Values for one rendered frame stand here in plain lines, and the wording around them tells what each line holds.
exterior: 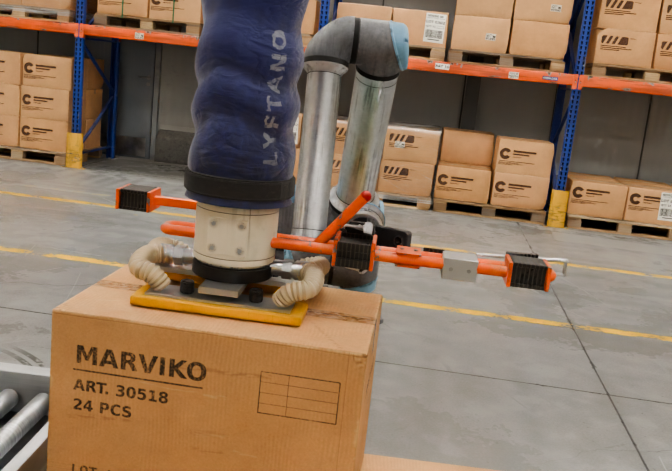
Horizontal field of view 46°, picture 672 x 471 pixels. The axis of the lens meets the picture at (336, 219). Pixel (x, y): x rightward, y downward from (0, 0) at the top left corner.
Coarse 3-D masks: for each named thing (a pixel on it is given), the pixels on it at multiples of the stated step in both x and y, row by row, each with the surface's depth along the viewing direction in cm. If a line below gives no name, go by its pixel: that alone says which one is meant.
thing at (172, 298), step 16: (144, 288) 160; (176, 288) 160; (192, 288) 158; (256, 288) 157; (144, 304) 155; (160, 304) 154; (176, 304) 154; (192, 304) 154; (208, 304) 154; (224, 304) 154; (240, 304) 154; (256, 304) 156; (272, 304) 157; (304, 304) 160; (256, 320) 153; (272, 320) 153; (288, 320) 152
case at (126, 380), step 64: (64, 320) 149; (128, 320) 148; (192, 320) 151; (320, 320) 159; (64, 384) 151; (128, 384) 150; (192, 384) 148; (256, 384) 146; (320, 384) 145; (64, 448) 154; (128, 448) 152; (192, 448) 150; (256, 448) 149; (320, 448) 147
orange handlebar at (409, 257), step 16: (192, 208) 191; (176, 224) 167; (192, 224) 167; (272, 240) 162; (288, 240) 162; (384, 256) 160; (400, 256) 160; (416, 256) 160; (432, 256) 163; (480, 272) 159; (496, 272) 158
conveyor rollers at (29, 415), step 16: (0, 400) 197; (16, 400) 202; (32, 400) 199; (48, 400) 201; (0, 416) 194; (16, 416) 189; (32, 416) 192; (0, 432) 181; (16, 432) 184; (0, 448) 176
